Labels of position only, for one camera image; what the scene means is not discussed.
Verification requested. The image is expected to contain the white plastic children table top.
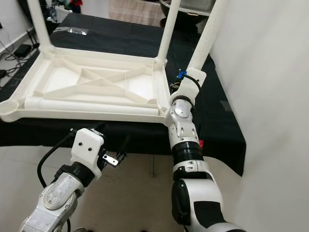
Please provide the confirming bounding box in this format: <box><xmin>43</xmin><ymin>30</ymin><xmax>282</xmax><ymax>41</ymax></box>
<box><xmin>0</xmin><ymin>46</ymin><xmax>172</xmax><ymax>122</ymax></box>

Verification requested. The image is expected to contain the beige cloth covered bench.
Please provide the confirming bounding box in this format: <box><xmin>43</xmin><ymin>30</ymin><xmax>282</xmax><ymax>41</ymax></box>
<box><xmin>109</xmin><ymin>0</ymin><xmax>162</xmax><ymax>27</ymax></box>

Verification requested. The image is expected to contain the white plastic table leg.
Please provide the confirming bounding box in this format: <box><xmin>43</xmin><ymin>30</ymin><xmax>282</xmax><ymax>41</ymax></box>
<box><xmin>186</xmin><ymin>0</ymin><xmax>230</xmax><ymax>73</ymax></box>
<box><xmin>27</xmin><ymin>0</ymin><xmax>54</xmax><ymax>51</ymax></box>
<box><xmin>24</xmin><ymin>97</ymin><xmax>160</xmax><ymax>116</ymax></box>
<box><xmin>154</xmin><ymin>0</ymin><xmax>182</xmax><ymax>63</ymax></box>

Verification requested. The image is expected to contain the clear tape strip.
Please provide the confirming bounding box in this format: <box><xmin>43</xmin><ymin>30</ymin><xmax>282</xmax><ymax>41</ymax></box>
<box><xmin>54</xmin><ymin>27</ymin><xmax>88</xmax><ymax>35</ymax></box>

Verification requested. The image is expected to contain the clear plastic bag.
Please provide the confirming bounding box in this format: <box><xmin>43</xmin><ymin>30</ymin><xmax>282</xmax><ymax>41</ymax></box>
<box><xmin>51</xmin><ymin>5</ymin><xmax>70</xmax><ymax>22</ymax></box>

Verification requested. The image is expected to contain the clear plastic storage box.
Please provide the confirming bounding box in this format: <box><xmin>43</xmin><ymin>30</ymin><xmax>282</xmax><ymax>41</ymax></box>
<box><xmin>179</xmin><ymin>0</ymin><xmax>215</xmax><ymax>13</ymax></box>

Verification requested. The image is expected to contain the black power brick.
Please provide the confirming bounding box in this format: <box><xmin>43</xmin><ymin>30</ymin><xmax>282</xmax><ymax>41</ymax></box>
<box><xmin>14</xmin><ymin>44</ymin><xmax>32</xmax><ymax>58</ymax></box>

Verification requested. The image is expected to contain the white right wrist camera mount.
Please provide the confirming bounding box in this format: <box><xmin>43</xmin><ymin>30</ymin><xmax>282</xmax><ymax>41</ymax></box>
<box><xmin>174</xmin><ymin>68</ymin><xmax>206</xmax><ymax>102</ymax></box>

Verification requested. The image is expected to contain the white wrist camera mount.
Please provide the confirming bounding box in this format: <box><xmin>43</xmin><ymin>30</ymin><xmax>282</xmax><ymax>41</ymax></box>
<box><xmin>174</xmin><ymin>68</ymin><xmax>206</xmax><ymax>102</ymax></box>
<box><xmin>70</xmin><ymin>128</ymin><xmax>106</xmax><ymax>179</ymax></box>

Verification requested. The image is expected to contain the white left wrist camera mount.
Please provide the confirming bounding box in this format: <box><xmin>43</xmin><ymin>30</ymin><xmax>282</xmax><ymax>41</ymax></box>
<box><xmin>70</xmin><ymin>128</ymin><xmax>106</xmax><ymax>179</ymax></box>

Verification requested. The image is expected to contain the red cloth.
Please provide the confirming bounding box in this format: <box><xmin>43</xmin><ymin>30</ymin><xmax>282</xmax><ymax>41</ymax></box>
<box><xmin>70</xmin><ymin>0</ymin><xmax>83</xmax><ymax>13</ymax></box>

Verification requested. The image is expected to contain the black open suitcase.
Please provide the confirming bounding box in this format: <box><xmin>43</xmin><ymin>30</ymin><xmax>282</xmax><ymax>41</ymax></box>
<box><xmin>19</xmin><ymin>0</ymin><xmax>78</xmax><ymax>29</ymax></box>

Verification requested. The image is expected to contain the black round bowl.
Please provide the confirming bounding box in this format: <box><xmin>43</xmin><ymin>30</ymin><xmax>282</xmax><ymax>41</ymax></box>
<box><xmin>159</xmin><ymin>0</ymin><xmax>203</xmax><ymax>29</ymax></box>

